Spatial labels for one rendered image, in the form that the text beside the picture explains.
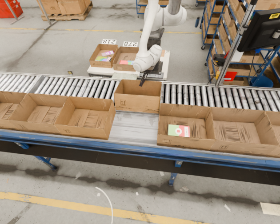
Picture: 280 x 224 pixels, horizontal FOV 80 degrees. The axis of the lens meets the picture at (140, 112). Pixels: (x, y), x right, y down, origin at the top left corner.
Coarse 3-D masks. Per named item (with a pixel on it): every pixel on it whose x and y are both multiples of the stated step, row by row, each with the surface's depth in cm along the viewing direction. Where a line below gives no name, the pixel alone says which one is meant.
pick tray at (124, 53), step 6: (120, 48) 225; (126, 48) 224; (132, 48) 222; (138, 48) 221; (120, 54) 227; (126, 54) 226; (132, 54) 226; (114, 60) 206; (132, 60) 217; (114, 66) 203; (120, 66) 201; (126, 66) 200; (132, 66) 199
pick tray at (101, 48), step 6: (96, 48) 224; (102, 48) 234; (108, 48) 232; (114, 48) 231; (96, 54) 226; (114, 54) 214; (90, 60) 207; (96, 66) 212; (102, 66) 211; (108, 66) 209
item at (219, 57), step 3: (216, 54) 162; (219, 54) 162; (222, 54) 162; (213, 57) 163; (216, 57) 161; (219, 57) 160; (222, 57) 160; (216, 60) 163; (219, 60) 162; (222, 60) 162; (216, 63) 169; (219, 63) 166
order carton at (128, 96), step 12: (120, 84) 159; (132, 84) 164; (144, 84) 162; (156, 84) 160; (120, 96) 140; (132, 96) 138; (144, 96) 136; (156, 96) 135; (120, 108) 148; (132, 108) 145; (144, 108) 143; (156, 108) 142
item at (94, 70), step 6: (162, 54) 224; (168, 54) 224; (162, 60) 216; (168, 60) 215; (90, 66) 215; (90, 72) 210; (96, 72) 208; (102, 72) 207; (108, 72) 206; (120, 72) 205; (126, 72) 204; (132, 72) 204; (138, 72) 203
